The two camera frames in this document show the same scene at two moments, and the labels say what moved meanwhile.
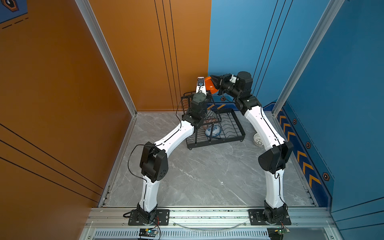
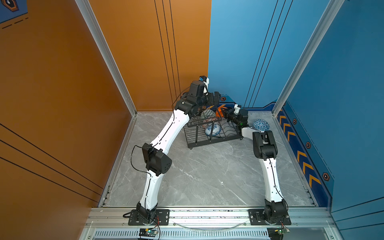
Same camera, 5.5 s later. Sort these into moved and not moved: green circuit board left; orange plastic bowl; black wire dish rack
Moved: orange plastic bowl
Not moved: black wire dish rack; green circuit board left
